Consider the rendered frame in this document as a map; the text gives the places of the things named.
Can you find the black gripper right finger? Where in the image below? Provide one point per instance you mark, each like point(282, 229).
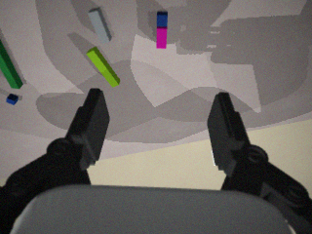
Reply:
point(247, 168)

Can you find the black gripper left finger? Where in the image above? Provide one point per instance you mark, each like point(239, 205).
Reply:
point(65, 163)

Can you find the small blue block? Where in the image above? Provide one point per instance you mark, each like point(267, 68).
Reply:
point(162, 18)
point(12, 99)

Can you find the grey rectangular block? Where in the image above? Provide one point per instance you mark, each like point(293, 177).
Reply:
point(100, 25)

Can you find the magenta rectangular block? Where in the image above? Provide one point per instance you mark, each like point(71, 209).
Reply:
point(161, 37)

